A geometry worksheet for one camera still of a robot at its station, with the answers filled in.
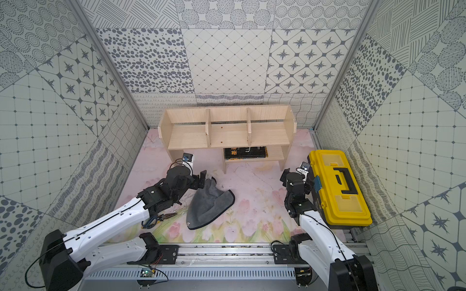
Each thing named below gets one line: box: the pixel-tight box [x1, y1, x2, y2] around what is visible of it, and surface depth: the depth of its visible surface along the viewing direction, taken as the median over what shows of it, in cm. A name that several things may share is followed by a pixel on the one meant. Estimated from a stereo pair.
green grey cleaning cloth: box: [186, 177, 235, 230], surface depth 88 cm
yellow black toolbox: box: [307, 149, 373, 230], surface depth 77 cm
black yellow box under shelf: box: [223, 146, 269, 161], surface depth 92 cm
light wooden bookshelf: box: [157, 104, 298, 174], surface depth 85 cm
